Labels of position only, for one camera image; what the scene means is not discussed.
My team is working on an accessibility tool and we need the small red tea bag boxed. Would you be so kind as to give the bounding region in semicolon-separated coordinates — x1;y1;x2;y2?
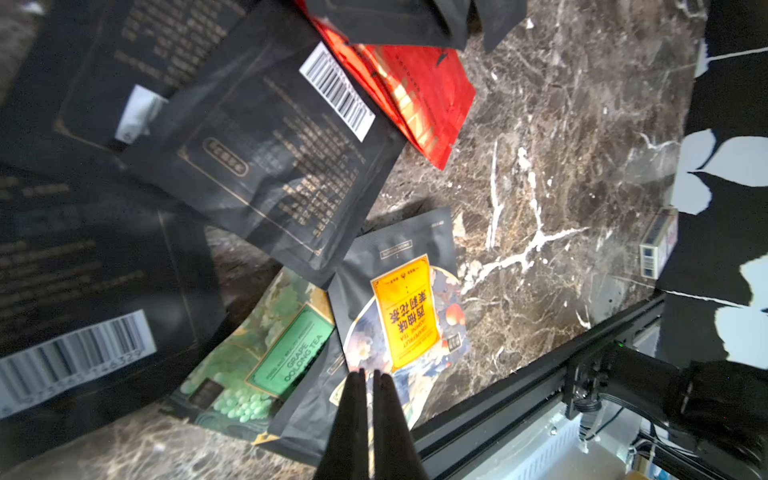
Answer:
298;1;476;170

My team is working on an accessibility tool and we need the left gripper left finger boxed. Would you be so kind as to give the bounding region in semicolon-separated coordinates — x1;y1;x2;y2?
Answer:
313;370;369;480

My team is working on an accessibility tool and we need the yellow patterned tea bag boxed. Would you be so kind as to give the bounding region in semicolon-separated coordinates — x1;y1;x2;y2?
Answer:
263;207;470;466

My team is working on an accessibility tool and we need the black tea bag top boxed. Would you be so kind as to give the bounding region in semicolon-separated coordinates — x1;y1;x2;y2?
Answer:
305;0;528;52

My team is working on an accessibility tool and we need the black tea bag lower left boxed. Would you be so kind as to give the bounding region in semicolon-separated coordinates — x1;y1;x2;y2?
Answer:
1;166;227;469

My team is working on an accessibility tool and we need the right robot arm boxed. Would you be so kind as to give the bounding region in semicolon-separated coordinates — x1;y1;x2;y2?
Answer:
563;342;767;479

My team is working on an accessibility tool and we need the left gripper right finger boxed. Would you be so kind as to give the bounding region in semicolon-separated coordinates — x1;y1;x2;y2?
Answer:
373;370;428;480

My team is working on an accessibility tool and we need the black tea bag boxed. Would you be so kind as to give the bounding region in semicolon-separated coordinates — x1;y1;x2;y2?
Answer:
1;1;255;182
123;1;406;285
305;0;528;52
1;166;227;469

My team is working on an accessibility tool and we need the small white box by wall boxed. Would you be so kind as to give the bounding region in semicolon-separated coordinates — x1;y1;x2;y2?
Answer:
639;207;679;280

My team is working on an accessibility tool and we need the green tea bag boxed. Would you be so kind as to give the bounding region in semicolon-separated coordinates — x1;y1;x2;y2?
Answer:
163;268;335;445

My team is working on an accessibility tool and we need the black tea bag upper left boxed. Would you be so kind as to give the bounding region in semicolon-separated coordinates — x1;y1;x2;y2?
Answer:
123;1;406;285

